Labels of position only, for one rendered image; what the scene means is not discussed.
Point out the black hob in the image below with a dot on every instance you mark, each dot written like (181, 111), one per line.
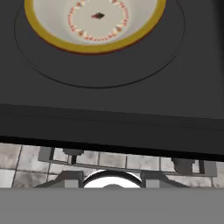
(116, 96)

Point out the dark grey stove knob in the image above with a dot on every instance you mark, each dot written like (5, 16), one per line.
(183, 165)
(73, 151)

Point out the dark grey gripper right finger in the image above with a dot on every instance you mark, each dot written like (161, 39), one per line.
(153, 177)

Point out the white round object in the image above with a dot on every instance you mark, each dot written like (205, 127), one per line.
(112, 178)

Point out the white bowl with yellow rim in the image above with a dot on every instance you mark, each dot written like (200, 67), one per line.
(96, 46)

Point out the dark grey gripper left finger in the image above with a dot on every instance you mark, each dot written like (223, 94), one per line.
(71, 177)

